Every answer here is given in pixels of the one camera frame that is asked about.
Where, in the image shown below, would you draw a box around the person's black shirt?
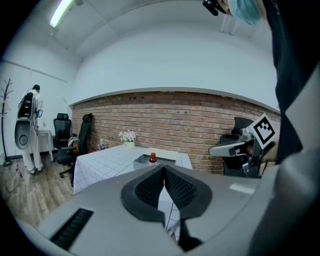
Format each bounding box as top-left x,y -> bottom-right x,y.
261,0 -> 320,165

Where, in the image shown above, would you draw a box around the white box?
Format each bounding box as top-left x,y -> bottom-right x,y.
133,147 -> 179,171

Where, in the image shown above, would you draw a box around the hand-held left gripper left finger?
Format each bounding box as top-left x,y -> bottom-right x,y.
121,164 -> 165,223

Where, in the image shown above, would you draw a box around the black mesh office chair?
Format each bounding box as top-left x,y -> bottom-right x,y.
52,112 -> 76,166
59,113 -> 93,187
219,116 -> 263,177

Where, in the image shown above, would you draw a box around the black head-worn camera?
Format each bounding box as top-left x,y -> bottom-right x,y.
202,0 -> 226,17

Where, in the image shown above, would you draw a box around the white ceiling pipes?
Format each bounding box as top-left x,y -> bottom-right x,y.
220,14 -> 238,36

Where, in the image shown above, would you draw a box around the pink flowers in pale pot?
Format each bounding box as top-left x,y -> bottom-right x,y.
118,129 -> 137,150

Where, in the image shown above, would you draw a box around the person's blue face mask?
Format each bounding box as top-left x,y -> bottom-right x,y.
228,0 -> 263,26

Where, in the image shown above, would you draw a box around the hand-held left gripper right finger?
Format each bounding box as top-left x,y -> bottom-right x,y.
163,164 -> 213,220

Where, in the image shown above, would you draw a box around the small bag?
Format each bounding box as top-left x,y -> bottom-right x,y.
67,136 -> 81,154

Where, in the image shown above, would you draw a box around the small white desk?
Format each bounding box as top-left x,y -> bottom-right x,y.
37,128 -> 55,161

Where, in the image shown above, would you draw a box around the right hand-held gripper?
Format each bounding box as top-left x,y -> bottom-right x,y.
208,113 -> 277,178

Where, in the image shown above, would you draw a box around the black coat rack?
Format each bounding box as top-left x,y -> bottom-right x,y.
0,77 -> 14,167

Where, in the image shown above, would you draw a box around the ceiling tube light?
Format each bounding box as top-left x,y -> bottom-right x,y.
49,0 -> 75,29

